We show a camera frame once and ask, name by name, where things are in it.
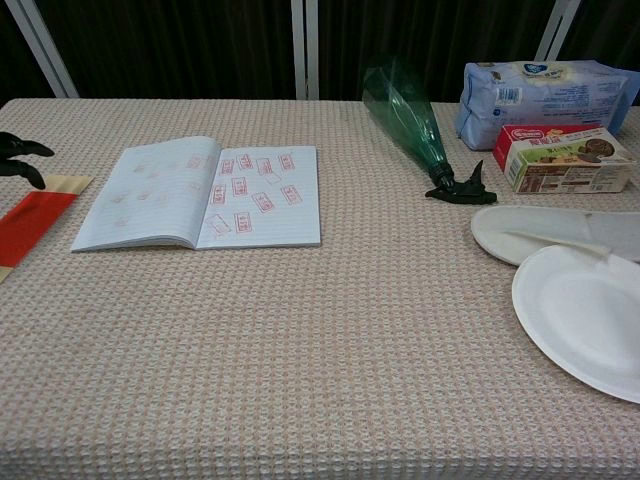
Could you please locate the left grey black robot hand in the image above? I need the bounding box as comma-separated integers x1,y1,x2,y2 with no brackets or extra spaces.
0,132,55,190

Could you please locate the red and gold bookmark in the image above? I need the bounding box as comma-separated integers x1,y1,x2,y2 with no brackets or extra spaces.
0,174,95,285

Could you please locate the lined notebook with yellow cover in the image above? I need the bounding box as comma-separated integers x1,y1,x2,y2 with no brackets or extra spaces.
70,135,322,253

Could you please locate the black pleated curtain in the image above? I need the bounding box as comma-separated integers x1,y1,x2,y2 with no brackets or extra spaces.
0,0,640,107

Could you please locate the beige waffle tablecloth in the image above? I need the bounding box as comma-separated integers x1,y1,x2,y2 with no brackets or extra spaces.
0,97,640,480

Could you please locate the green spray bottle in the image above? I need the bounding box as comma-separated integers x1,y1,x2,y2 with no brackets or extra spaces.
362,55,499,206

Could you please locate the white disposable slipper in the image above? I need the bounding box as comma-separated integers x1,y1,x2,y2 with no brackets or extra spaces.
470,204,640,267

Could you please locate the blue tissue pack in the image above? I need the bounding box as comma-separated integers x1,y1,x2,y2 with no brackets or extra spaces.
454,59,640,152

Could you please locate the red green biscuit box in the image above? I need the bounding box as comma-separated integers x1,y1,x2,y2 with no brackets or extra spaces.
492,123,637,195

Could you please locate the white paper plate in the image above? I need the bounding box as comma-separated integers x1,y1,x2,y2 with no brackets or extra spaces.
511,243,640,404

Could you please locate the white slanted frame pole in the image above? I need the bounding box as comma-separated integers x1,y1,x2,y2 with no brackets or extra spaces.
4,0,80,99
534,0,584,62

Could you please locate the white upright frame pole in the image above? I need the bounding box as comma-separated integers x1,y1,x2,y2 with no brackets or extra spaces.
290,0,320,100

